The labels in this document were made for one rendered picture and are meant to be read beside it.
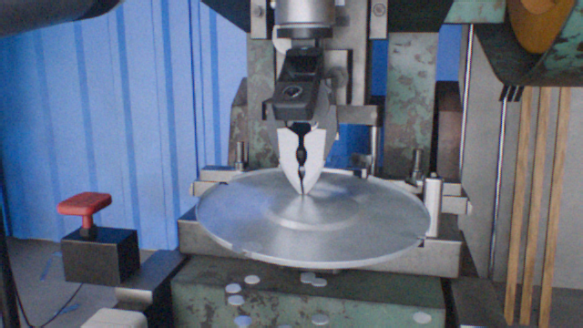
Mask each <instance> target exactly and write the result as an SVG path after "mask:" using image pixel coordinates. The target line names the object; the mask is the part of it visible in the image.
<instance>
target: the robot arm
mask: <svg viewBox="0 0 583 328"><path fill-rule="evenodd" d="M126 1H127V0H0V39H3V38H7V37H10V36H16V35H18V34H22V33H25V32H29V31H34V30H37V29H41V28H46V27H50V26H56V25H60V24H64V23H71V22H76V21H81V20H86V19H90V18H95V17H100V16H103V15H107V14H109V13H111V12H113V11H114V10H116V9H118V8H119V7H120V6H121V5H122V4H123V3H125V2H126ZM270 8H271V9H275V12H274V14H275V24H276V25H278V26H280V27H279V28H276V38H277V39H290V40H291V48H289V49H288V50H287V51H286V55H285V58H284V60H283V63H282V67H281V72H280V74H279V78H276V86H275V87H274V88H273V89H272V90H271V91H272V92H273V95H272V98H271V103H269V104H267V109H268V116H267V122H266V127H267V133H268V137H269V139H270V142H271V144H272V147H273V149H274V151H275V154H276V156H277V158H278V159H279V161H280V163H281V166H282V168H283V170H284V172H285V174H286V176H287V178H288V179H289V181H290V183H291V184H292V186H293V187H294V188H295V189H296V190H297V191H298V192H299V193H300V194H307V193H308V192H309V191H310V190H311V189H312V187H313V186H314V184H315V183H316V181H317V179H318V178H319V176H320V174H321V172H322V168H323V166H324V164H325V162H326V160H327V157H328V155H329V153H330V151H331V149H332V145H333V143H334V141H335V139H336V137H337V133H338V128H339V119H338V118H337V108H338V105H337V104H336V92H337V77H329V76H326V75H324V38H333V27H331V25H334V24H335V11H336V0H275V1H271V2H270ZM331 92H332V97H331ZM295 121H308V122H309V123H310V124H311V126H312V127H315V126H316V125H317V121H319V122H318V125H317V128H315V129H314V130H312V131H310V132H309V133H307V135H306V136H305V137H304V147H305V148H306V150H307V159H306V161H305V163H304V167H305V175H304V178H303V177H302V174H301V171H300V166H301V160H300V158H299V156H298V148H299V146H300V145H301V134H300V133H299V132H298V131H296V130H295V129H293V125H292V124H293V123H294V122H295Z"/></svg>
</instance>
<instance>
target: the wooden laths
mask: <svg viewBox="0 0 583 328"><path fill-rule="evenodd" d="M571 88H572V87H561V88H560V94H559V103H558V113H557V131H556V140H555V148H554V158H553V168H552V177H551V186H550V196H549V204H548V214H547V232H546V241H545V250H544V260H543V269H542V278H541V287H540V296H539V306H538V316H537V327H538V328H548V318H549V311H550V302H551V293H552V283H553V274H554V265H555V257H556V247H557V230H558V221H559V212H560V203H561V195H562V186H563V177H564V168H565V158H566V149H567V141H568V133H567V132H568V114H569V106H570V97H571ZM532 94H533V86H525V88H524V91H523V94H522V98H521V109H520V120H519V130H518V140H517V160H516V170H515V181H514V191H513V202H512V211H511V222H510V232H509V243H508V254H507V264H506V283H505V294H504V304H503V314H504V316H505V318H506V322H507V325H512V323H513V313H514V303H515V292H516V282H517V264H518V254H519V243H520V233H521V223H522V213H523V204H524V194H525V183H526V173H527V153H528V143H529V134H530V124H531V104H532ZM507 95H508V91H507V93H506V98H507ZM550 95H551V87H539V97H538V107H537V125H536V135H535V155H534V165H533V175H532V185H531V195H530V204H529V213H528V224H527V243H526V253H525V263H524V271H523V281H522V292H521V302H520V312H519V323H522V324H528V321H529V312H530V303H531V293H532V283H533V273H534V265H535V255H536V246H537V227H538V217H539V208H540V199H541V190H542V179H543V170H544V160H545V151H546V142H547V123H548V114H549V104H550ZM506 98H505V100H504V102H502V101H501V111H500V122H499V133H498V155H497V166H496V188H495V199H494V209H493V221H492V232H491V243H490V254H489V266H488V277H487V279H489V281H490V282H491V285H492V282H493V272H494V261H495V250H496V232H497V224H498V214H499V199H500V186H501V175H502V164H503V153H504V142H505V132H506V112H507V102H506Z"/></svg>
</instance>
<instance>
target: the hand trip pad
mask: <svg viewBox="0 0 583 328"><path fill-rule="evenodd" d="M111 204H112V196H111V195H110V194H109V193H98V192H85V191H84V192H83V193H79V194H77V195H75V196H73V197H71V198H69V199H67V200H63V201H61V202H59V203H58V206H57V207H58V213H60V214H65V215H76V216H81V217H82V224H83V228H92V227H94V217H93V214H94V213H96V212H98V211H100V210H102V209H104V208H106V207H108V206H110V205H111Z"/></svg>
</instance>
